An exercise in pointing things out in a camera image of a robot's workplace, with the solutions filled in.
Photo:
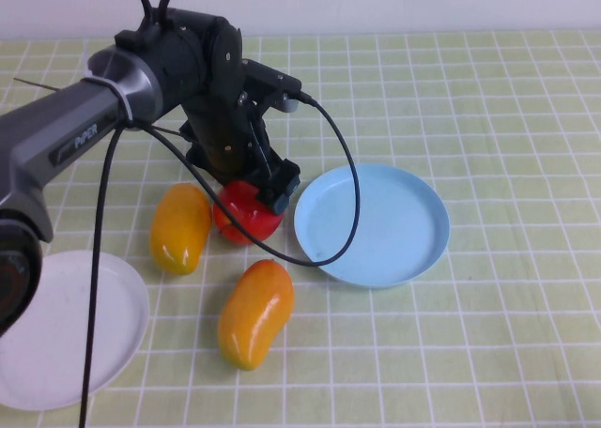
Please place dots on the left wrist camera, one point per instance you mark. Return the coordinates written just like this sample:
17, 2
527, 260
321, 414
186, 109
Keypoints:
272, 83

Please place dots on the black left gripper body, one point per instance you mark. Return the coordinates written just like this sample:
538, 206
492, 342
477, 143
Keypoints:
220, 137

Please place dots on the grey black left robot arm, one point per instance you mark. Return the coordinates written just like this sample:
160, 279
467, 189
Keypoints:
56, 118

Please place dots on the light blue round plate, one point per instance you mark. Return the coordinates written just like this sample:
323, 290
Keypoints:
399, 231

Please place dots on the green checkered tablecloth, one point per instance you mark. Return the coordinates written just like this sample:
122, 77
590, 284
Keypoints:
493, 118

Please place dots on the white round plate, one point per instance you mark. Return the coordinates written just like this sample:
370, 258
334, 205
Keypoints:
47, 343

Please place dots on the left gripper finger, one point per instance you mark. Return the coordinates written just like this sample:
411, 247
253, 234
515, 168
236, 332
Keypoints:
282, 188

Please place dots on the red apple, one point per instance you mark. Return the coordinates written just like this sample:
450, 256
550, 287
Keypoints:
256, 226

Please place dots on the orange yellow mango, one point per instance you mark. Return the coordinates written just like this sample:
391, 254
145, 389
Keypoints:
180, 226
256, 315

